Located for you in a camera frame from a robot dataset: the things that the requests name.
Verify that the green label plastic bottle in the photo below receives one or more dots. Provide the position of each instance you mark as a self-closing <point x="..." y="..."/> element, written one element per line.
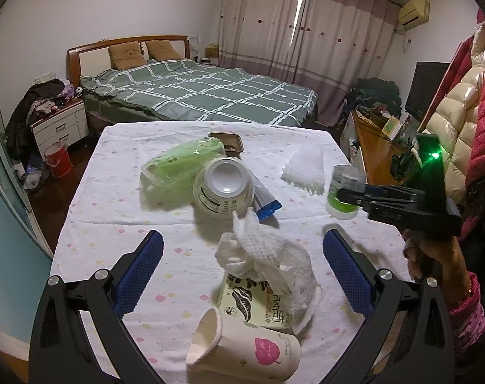
<point x="342" y="178"/>

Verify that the dark clothes pile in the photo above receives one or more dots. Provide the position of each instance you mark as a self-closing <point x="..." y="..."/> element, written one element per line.
<point x="374" y="96"/>

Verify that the white tissue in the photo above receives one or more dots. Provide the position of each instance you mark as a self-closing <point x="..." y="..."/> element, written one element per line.
<point x="266" y="256"/>

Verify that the red bucket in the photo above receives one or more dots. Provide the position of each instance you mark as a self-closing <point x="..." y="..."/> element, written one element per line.
<point x="58" y="160"/>

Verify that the crumpled plastic bags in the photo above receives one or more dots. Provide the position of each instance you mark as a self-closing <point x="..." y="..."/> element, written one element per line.
<point x="32" y="172"/>

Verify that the paper cup with pink leaf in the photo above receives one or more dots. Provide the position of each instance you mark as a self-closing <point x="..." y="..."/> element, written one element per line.
<point x="258" y="352"/>

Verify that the wooden desk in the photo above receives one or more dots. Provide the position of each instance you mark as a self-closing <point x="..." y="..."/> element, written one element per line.
<point x="372" y="148"/>

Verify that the green checked duvet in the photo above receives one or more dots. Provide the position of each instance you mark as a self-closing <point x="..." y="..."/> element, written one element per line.
<point x="210" y="92"/>

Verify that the yellow tissue box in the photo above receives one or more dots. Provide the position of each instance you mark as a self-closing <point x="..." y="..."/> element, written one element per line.
<point x="211" y="51"/>

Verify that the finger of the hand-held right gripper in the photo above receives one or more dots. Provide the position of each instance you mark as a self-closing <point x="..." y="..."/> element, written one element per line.
<point x="352" y="199"/>
<point x="374" y="190"/>

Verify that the white nightstand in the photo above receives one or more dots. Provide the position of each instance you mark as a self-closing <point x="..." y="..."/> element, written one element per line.
<point x="62" y="128"/>

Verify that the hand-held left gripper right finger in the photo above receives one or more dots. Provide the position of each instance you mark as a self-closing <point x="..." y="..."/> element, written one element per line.
<point x="346" y="272"/>

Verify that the brown pillow with face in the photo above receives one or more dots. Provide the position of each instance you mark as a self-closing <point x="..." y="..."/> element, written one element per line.
<point x="126" y="54"/>

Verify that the red hanging jacket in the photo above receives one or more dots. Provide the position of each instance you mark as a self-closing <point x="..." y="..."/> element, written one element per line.
<point x="462" y="60"/>

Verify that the green white box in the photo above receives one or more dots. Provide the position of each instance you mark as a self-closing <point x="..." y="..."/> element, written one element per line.
<point x="390" y="127"/>

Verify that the brown plastic tray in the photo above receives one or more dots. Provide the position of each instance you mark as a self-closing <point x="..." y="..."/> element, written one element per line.
<point x="232" y="142"/>

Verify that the pink beige curtain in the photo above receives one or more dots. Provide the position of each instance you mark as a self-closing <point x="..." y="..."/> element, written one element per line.
<point x="326" y="48"/>

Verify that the black television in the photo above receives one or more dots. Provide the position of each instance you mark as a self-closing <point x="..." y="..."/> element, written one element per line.
<point x="426" y="88"/>

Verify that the white blue plastic pouch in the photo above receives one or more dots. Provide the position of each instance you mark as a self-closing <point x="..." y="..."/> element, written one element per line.
<point x="264" y="200"/>

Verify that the cream puffer jacket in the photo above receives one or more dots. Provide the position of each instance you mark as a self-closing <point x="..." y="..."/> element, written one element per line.
<point x="454" y="108"/>

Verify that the air conditioner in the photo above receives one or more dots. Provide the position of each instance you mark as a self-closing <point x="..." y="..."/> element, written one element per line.
<point x="414" y="12"/>

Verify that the person's right forearm pink sleeve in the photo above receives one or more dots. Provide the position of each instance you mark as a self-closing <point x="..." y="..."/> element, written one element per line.
<point x="468" y="320"/>

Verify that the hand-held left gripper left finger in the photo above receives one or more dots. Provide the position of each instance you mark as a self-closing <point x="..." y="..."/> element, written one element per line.
<point x="140" y="276"/>

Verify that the pile of clothes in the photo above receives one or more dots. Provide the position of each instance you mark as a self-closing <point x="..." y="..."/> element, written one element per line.
<point x="46" y="92"/>

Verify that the person's right hand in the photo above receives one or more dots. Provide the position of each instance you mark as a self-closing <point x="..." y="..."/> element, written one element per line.
<point x="434" y="256"/>

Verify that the wooden bed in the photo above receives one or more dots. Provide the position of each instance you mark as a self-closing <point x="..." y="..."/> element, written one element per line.
<point x="90" y="56"/>

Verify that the white labelled paper tub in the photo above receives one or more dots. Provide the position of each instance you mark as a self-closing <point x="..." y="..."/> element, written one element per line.
<point x="222" y="180"/>

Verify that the beige leaf print packet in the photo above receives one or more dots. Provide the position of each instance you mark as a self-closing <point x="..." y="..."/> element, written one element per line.
<point x="246" y="302"/>

